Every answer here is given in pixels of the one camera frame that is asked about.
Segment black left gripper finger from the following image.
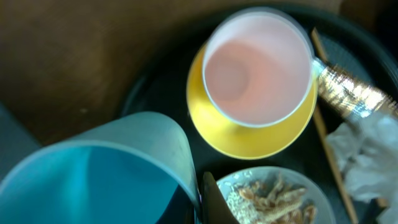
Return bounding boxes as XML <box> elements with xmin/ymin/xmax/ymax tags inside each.
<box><xmin>200</xmin><ymin>172</ymin><xmax>239</xmax><ymax>224</ymax></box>

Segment grey plate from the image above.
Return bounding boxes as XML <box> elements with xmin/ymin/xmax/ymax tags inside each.
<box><xmin>216</xmin><ymin>167</ymin><xmax>336</xmax><ymax>224</ymax></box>

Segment yellow plastic bowl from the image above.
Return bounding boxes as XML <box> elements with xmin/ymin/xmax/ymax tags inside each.
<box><xmin>186</xmin><ymin>47</ymin><xmax>318</xmax><ymax>160</ymax></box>

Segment light blue plastic cup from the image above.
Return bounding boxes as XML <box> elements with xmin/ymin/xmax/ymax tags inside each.
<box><xmin>1</xmin><ymin>111</ymin><xmax>201</xmax><ymax>223</ymax></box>

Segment wooden chopstick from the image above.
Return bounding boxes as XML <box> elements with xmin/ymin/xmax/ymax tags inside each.
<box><xmin>313</xmin><ymin>106</ymin><xmax>359</xmax><ymax>224</ymax></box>
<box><xmin>310</xmin><ymin>27</ymin><xmax>328</xmax><ymax>62</ymax></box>

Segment pink plastic cup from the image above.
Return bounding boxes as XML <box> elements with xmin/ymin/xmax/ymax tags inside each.
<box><xmin>201</xmin><ymin>7</ymin><xmax>314</xmax><ymax>128</ymax></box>

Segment white tissue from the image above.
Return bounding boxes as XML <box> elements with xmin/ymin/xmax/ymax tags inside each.
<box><xmin>326</xmin><ymin>113</ymin><xmax>397</xmax><ymax>224</ymax></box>

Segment gold foil wrapper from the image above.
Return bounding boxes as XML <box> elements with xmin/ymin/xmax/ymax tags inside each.
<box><xmin>312</xmin><ymin>58</ymin><xmax>397</xmax><ymax>121</ymax></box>

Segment food scraps on plate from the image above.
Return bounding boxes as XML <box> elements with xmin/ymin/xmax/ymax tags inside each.
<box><xmin>226</xmin><ymin>175</ymin><xmax>317</xmax><ymax>224</ymax></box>

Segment round black tray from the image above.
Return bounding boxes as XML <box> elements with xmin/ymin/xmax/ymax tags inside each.
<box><xmin>121</xmin><ymin>3</ymin><xmax>397</xmax><ymax>223</ymax></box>

